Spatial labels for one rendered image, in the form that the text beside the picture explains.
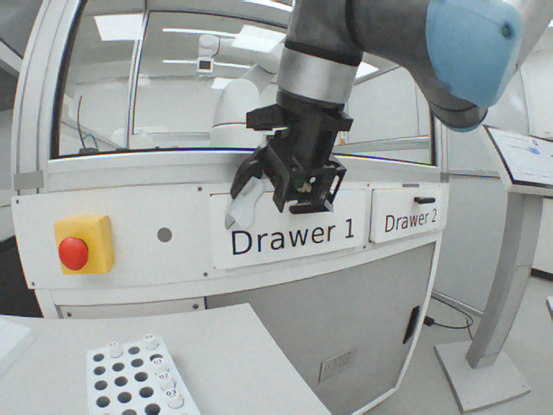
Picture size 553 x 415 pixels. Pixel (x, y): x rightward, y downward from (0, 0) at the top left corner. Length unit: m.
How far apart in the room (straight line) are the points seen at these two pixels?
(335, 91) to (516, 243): 1.07
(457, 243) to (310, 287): 1.64
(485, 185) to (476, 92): 1.73
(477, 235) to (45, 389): 2.02
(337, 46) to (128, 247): 0.34
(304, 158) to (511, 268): 1.10
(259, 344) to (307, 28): 0.33
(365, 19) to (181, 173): 0.28
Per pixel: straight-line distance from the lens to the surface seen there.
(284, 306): 0.46
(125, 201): 0.34
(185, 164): 0.33
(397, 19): 0.16
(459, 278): 2.04
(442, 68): 0.16
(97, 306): 0.43
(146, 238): 0.35
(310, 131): 0.22
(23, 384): 0.34
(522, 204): 1.17
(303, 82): 0.21
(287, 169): 0.23
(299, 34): 0.22
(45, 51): 0.46
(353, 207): 0.45
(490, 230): 1.88
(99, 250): 0.32
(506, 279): 1.24
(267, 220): 0.36
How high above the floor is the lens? 0.96
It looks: 8 degrees down
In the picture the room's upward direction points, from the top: straight up
